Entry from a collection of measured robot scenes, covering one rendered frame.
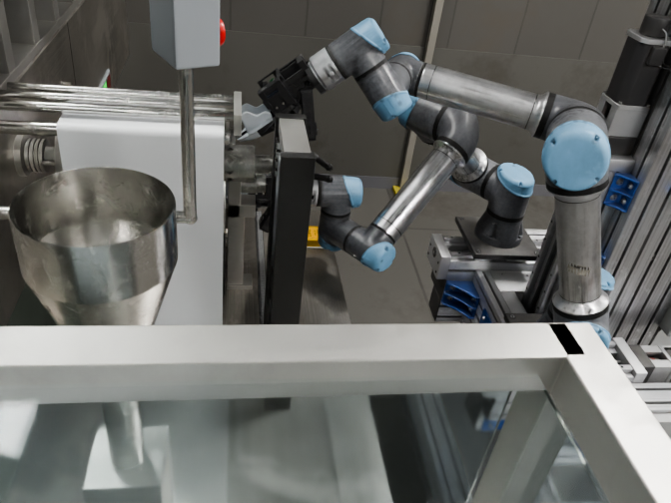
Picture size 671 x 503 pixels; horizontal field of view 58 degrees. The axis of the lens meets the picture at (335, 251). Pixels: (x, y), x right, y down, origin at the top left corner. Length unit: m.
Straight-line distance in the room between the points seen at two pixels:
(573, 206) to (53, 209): 0.94
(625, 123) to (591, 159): 0.44
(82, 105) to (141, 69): 2.60
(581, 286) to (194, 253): 0.79
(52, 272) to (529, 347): 0.38
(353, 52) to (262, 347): 0.97
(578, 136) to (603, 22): 2.78
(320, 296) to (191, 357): 1.16
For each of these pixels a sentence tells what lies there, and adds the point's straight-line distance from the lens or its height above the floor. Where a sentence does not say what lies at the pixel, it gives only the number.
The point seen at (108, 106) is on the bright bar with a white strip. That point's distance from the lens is 0.98.
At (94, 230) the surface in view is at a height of 1.46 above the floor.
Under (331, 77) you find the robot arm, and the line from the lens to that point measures 1.25.
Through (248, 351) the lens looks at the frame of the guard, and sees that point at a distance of 0.32.
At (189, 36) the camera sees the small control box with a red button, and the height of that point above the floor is 1.64.
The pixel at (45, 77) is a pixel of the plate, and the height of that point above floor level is 1.40.
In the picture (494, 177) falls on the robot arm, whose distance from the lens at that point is 1.92.
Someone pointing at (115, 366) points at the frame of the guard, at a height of 1.60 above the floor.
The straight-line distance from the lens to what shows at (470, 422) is 0.33.
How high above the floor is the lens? 1.83
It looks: 34 degrees down
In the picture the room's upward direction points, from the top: 8 degrees clockwise
